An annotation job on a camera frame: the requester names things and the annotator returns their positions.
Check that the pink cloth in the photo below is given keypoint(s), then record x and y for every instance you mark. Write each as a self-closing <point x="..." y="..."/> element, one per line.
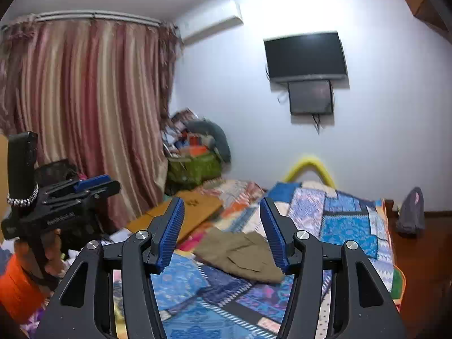
<point x="187" y="244"/>

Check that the yellow foam hoop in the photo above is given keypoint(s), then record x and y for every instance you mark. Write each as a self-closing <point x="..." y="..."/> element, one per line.
<point x="310" y="160"/>

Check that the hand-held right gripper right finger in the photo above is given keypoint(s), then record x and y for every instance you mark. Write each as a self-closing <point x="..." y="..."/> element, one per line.
<point x="275" y="236"/>

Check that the pile of papers and boxes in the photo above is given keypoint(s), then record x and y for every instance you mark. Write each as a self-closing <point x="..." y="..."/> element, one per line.
<point x="180" y="130"/>

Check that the khaki pants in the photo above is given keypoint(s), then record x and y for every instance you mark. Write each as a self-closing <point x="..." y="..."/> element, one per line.
<point x="240" y="254"/>

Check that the black wall television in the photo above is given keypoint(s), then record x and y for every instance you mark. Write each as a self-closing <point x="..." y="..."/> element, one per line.
<point x="305" y="56"/>

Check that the person's left hand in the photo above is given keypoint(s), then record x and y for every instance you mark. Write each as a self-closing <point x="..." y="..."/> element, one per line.
<point x="53" y="256"/>

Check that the blue patchwork blanket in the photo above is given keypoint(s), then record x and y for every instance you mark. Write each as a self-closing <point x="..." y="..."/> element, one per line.
<point x="335" y="226"/>

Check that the white curtain rail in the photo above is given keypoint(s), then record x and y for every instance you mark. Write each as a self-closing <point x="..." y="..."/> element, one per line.
<point x="88" y="17"/>

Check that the yellow wooden lap table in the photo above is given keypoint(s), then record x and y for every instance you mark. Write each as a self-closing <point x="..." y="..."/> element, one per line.
<point x="197" y="204"/>

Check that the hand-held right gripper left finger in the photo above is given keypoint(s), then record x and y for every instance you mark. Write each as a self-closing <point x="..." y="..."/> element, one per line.
<point x="173" y="233"/>

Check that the small black wall monitor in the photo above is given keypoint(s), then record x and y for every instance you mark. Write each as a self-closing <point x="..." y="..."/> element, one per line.
<point x="310" y="97"/>

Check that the white air conditioner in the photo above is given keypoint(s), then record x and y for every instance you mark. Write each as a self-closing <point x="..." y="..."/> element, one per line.
<point x="212" y="21"/>

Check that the striped pink curtain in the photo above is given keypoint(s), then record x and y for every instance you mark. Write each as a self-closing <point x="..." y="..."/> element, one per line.
<point x="99" y="106"/>

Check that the wooden overhead cabinet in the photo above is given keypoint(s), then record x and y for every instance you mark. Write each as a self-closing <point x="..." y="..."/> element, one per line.
<point x="423" y="3"/>

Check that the white printed cloth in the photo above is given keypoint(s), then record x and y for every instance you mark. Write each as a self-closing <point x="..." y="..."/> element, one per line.
<point x="113" y="238"/>

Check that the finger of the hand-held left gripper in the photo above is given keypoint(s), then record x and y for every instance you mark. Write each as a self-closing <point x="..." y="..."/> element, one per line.
<point x="109" y="188"/>
<point x="93" y="180"/>

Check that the grey plush pillow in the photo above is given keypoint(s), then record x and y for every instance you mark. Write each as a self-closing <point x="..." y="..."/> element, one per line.
<point x="217" y="134"/>

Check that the grey backpack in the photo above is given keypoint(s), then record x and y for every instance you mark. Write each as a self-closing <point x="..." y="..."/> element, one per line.
<point x="411" y="215"/>

